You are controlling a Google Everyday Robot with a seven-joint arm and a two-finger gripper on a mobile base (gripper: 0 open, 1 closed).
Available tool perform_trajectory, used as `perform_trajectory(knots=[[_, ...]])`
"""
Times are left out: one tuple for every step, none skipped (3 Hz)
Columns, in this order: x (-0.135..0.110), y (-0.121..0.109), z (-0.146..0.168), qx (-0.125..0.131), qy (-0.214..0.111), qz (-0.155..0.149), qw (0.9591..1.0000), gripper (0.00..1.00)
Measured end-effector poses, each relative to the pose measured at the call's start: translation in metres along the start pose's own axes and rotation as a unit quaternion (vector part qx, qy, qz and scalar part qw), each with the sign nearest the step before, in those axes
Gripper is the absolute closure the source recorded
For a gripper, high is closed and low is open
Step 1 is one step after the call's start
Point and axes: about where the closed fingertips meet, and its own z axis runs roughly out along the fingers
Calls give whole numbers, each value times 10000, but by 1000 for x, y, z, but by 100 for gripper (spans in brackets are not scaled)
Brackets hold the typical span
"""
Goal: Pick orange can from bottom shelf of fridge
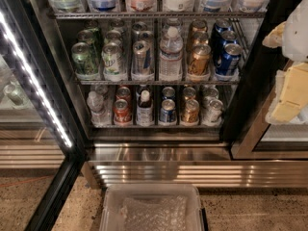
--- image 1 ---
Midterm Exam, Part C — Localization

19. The gold can middle front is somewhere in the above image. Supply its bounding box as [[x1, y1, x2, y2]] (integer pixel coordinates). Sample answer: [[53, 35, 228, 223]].
[[188, 44, 211, 76]]

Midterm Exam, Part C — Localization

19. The orange soda can rear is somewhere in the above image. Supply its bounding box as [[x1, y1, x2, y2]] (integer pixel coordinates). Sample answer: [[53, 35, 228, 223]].
[[183, 87, 196, 101]]

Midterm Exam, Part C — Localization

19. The clear water bottle bottom rear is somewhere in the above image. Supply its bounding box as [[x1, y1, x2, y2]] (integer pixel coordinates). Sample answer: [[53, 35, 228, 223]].
[[90, 85, 109, 99]]

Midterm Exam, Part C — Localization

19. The clear water bottle middle rear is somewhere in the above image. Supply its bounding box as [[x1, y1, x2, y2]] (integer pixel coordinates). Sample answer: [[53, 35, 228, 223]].
[[163, 18, 183, 33]]

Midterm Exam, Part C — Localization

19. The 7up can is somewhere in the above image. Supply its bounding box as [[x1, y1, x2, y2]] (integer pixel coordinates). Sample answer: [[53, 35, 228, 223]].
[[101, 42, 124, 75], [104, 30, 122, 46], [109, 18, 127, 36]]

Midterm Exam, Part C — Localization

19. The wire shelf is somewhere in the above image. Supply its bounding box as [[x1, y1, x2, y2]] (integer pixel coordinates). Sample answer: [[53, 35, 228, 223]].
[[91, 122, 221, 129], [47, 12, 266, 20], [74, 78, 240, 86]]

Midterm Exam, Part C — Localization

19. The silver blue can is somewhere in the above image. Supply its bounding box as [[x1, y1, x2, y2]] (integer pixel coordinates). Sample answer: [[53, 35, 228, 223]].
[[131, 21, 147, 42], [133, 40, 152, 76], [139, 31, 154, 49]]

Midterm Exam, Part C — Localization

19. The green can middle rear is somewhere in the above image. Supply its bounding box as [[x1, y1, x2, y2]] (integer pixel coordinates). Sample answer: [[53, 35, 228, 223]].
[[84, 20, 102, 42]]

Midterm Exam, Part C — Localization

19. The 7up can middle rear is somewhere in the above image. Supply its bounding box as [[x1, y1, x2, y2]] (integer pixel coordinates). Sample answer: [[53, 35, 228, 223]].
[[109, 18, 127, 36]]

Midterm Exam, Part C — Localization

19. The silver can bottom front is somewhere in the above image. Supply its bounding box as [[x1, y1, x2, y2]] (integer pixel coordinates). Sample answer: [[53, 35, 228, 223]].
[[205, 99, 223, 122]]

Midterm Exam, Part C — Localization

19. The orange soda can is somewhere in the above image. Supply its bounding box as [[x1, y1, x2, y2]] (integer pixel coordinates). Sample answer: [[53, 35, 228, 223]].
[[182, 99, 199, 123], [183, 87, 196, 101]]

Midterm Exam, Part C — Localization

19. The middle wire shelf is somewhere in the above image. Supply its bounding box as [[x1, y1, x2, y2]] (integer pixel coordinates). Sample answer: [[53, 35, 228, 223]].
[[74, 78, 240, 86]]

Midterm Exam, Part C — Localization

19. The silver blue can front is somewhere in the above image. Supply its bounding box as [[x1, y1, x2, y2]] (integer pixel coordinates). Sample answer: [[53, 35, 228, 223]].
[[133, 40, 152, 76]]

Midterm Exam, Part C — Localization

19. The gold can middle rear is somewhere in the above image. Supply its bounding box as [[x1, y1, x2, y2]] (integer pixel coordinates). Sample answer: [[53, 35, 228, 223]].
[[189, 19, 208, 36]]

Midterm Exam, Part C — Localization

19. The dark glass bottle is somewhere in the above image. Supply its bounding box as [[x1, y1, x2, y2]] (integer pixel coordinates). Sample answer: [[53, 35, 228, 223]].
[[137, 90, 153, 126], [136, 85, 152, 99]]

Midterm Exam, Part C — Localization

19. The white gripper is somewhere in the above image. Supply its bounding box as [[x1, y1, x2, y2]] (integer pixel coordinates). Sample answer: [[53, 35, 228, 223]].
[[262, 0, 308, 122]]

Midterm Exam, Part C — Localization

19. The dark glass bottle front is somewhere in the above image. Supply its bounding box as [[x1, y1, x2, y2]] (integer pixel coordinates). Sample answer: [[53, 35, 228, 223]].
[[137, 90, 153, 126]]

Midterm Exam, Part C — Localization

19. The steel fridge base grille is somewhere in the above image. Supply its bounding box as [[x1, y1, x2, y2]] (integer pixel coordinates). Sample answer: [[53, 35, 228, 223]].
[[82, 142, 308, 189]]

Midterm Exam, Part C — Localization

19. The bubble wrap sheet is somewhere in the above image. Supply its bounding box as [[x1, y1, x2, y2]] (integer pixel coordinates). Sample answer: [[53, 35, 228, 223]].
[[120, 195, 187, 231]]

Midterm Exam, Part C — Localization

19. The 7up can middle front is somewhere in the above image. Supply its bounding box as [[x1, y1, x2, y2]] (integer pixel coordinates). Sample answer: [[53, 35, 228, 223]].
[[101, 42, 124, 75]]

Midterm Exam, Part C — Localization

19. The bottom wire shelf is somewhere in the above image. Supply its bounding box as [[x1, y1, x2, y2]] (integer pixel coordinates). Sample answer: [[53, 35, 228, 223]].
[[91, 122, 221, 129]]

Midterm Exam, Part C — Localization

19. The red soda can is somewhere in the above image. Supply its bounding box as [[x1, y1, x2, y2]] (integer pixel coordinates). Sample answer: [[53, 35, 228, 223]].
[[115, 87, 132, 104], [114, 99, 132, 123]]

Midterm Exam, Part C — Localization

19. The blue pepsi can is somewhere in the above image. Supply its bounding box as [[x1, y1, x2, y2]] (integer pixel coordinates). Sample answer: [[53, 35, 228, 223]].
[[162, 87, 176, 100], [160, 99, 176, 123]]

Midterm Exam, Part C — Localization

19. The blue pepsi can bottom rear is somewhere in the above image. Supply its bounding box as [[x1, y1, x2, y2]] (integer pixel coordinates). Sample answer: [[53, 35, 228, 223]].
[[162, 87, 176, 100]]

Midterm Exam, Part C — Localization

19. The blue can middle rear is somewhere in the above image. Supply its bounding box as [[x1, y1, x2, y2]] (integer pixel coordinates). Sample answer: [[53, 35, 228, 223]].
[[211, 18, 233, 46]]

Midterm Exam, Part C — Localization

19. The blue pepsi can bottom front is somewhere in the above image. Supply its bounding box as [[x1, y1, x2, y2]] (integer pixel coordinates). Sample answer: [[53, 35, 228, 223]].
[[160, 99, 176, 123]]

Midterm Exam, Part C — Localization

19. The silver can bottom rear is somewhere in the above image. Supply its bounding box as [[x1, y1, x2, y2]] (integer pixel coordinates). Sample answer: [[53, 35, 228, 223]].
[[202, 88, 218, 106]]

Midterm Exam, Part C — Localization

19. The silver blue can rear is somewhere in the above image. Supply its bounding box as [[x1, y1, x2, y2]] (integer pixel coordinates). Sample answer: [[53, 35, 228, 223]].
[[131, 21, 147, 42]]

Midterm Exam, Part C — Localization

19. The red soda can rear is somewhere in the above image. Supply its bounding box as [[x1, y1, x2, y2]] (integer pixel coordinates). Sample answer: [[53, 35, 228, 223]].
[[115, 87, 132, 104]]

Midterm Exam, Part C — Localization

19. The blue can middle front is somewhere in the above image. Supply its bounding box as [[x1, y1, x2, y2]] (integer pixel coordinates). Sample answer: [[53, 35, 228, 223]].
[[216, 43, 242, 76]]

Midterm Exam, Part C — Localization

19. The dark glass bottle rear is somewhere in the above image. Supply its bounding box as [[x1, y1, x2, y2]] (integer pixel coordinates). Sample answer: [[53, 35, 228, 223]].
[[136, 85, 152, 99]]

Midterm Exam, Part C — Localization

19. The clear water bottle middle front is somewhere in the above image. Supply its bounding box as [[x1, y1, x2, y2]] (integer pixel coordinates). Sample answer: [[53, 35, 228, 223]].
[[159, 27, 184, 82]]

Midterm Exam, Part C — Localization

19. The gold can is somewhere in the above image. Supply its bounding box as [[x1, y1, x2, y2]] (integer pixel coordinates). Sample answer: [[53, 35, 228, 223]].
[[189, 19, 208, 36], [187, 31, 209, 51], [188, 44, 211, 76]]

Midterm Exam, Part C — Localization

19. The top wire shelf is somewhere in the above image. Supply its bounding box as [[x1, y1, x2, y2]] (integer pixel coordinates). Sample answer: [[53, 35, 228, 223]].
[[47, 12, 266, 20]]

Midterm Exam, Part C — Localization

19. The red soda can front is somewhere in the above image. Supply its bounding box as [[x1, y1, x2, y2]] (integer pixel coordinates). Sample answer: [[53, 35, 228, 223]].
[[114, 99, 132, 123]]

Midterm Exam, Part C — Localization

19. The orange soda can front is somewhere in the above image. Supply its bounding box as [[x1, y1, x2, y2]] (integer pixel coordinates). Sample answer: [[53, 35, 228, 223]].
[[182, 99, 199, 123]]

